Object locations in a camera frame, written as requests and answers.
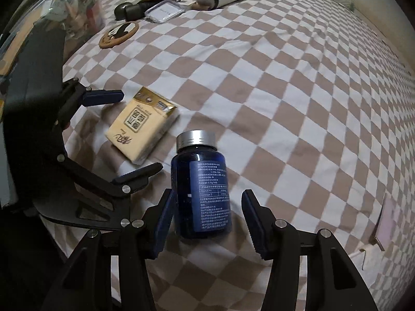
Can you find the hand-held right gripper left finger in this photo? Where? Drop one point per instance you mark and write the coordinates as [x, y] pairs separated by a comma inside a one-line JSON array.
[[163, 222]]

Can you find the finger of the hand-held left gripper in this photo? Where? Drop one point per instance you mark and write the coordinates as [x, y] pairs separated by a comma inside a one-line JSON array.
[[103, 96], [139, 175]]

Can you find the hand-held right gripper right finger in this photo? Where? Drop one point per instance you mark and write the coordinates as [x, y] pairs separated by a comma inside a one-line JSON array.
[[256, 225]]

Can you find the blue bottle with silver cap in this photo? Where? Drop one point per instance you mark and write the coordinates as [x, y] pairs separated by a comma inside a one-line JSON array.
[[184, 194]]

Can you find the yellow tissue packet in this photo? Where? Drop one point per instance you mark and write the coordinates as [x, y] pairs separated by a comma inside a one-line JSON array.
[[139, 126]]

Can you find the clear plastic zip bag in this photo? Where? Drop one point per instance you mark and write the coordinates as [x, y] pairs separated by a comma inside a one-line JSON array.
[[74, 6]]

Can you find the round cork coaster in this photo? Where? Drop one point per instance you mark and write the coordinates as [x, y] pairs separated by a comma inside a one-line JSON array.
[[118, 35]]

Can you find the clear square lidded container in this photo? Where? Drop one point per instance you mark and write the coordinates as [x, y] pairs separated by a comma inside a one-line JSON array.
[[164, 12]]

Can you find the small hex key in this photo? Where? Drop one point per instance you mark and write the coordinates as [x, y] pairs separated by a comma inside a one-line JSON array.
[[364, 257]]

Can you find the checkered bed sheet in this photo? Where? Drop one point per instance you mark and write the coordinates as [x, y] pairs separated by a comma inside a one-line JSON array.
[[275, 103]]

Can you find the pink flat box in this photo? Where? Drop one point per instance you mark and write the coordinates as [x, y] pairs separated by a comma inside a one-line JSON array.
[[385, 223]]

